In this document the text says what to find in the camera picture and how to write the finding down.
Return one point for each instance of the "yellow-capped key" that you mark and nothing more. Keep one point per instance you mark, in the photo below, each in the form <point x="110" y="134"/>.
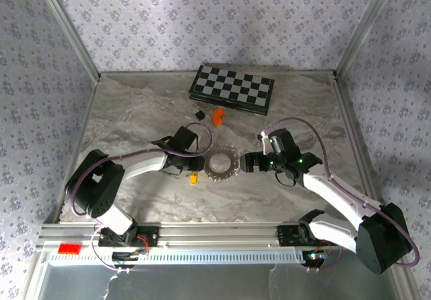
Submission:
<point x="193" y="179"/>

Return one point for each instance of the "small black block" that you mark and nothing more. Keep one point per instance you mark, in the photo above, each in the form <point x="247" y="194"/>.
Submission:
<point x="200" y="115"/>

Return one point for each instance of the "aluminium corner post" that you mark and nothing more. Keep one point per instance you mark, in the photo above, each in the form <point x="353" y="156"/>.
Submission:
<point x="365" y="27"/>
<point x="70" y="30"/>

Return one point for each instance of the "folded black-white chessboard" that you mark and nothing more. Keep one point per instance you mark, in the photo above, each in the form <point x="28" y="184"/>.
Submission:
<point x="232" y="84"/>

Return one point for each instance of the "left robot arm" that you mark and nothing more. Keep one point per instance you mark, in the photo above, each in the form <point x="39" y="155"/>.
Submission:
<point x="101" y="185"/>

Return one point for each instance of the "orange curved plastic piece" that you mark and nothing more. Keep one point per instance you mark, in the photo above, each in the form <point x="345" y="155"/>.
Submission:
<point x="218" y="116"/>

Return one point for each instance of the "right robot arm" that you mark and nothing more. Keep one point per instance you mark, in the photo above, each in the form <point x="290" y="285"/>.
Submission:
<point x="336" y="192"/>

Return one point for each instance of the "aluminium table edge rail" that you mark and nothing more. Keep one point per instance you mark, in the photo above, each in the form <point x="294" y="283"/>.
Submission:
<point x="353" y="135"/>
<point x="75" y="145"/>

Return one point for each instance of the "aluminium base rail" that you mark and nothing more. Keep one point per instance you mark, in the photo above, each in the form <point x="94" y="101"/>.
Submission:
<point x="219" y="236"/>

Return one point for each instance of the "red toy brick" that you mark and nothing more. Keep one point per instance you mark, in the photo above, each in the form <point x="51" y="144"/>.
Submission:
<point x="69" y="248"/>

